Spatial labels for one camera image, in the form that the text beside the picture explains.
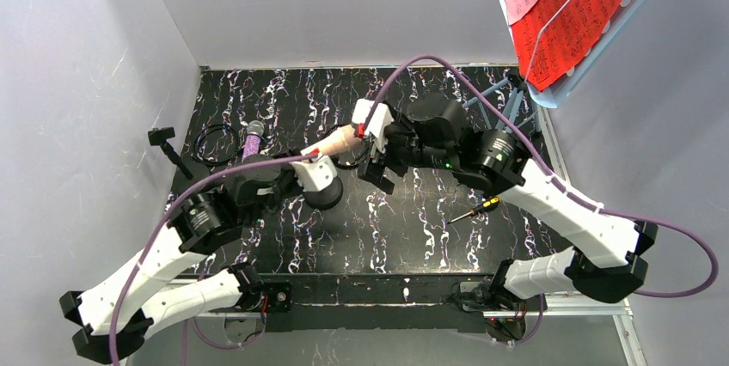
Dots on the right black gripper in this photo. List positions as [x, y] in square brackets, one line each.
[380, 165]

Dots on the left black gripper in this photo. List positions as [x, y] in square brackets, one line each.
[285, 179]

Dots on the purple glitter microphone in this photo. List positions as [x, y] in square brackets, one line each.
[254, 138]

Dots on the beige pink microphone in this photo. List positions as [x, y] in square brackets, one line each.
[339, 141]

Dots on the black round mic stand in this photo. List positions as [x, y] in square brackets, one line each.
[327, 198]
[159, 137]

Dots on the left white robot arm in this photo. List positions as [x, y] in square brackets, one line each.
[120, 313]

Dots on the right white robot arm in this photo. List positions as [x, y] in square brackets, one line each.
[604, 260]

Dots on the black yellow screwdriver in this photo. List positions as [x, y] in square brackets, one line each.
[475, 210]

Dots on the red sheet music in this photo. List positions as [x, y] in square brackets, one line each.
[555, 35]

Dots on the light blue music stand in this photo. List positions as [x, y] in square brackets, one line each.
[555, 95]

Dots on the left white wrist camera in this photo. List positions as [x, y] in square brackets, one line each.
[315, 174]

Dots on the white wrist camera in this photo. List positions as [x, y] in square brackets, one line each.
[315, 174]
[369, 121]

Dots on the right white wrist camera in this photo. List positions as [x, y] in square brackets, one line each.
[369, 121]

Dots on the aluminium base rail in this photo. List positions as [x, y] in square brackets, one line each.
[384, 302]

